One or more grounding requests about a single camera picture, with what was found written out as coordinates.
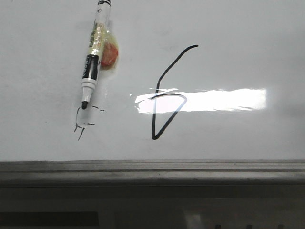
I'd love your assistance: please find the red magnet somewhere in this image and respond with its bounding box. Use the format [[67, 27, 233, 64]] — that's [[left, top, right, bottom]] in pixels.
[[88, 22, 119, 70]]

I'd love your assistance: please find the black and white whiteboard marker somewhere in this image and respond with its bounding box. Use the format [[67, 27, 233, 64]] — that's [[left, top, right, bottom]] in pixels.
[[81, 0, 112, 110]]

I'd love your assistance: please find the white whiteboard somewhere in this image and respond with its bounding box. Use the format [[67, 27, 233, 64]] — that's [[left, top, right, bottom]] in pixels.
[[0, 0, 305, 161]]

